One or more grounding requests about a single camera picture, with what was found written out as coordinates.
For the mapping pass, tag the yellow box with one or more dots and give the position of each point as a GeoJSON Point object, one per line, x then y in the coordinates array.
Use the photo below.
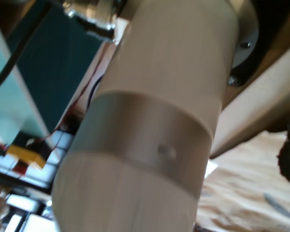
{"type": "Point", "coordinates": [24, 154]}

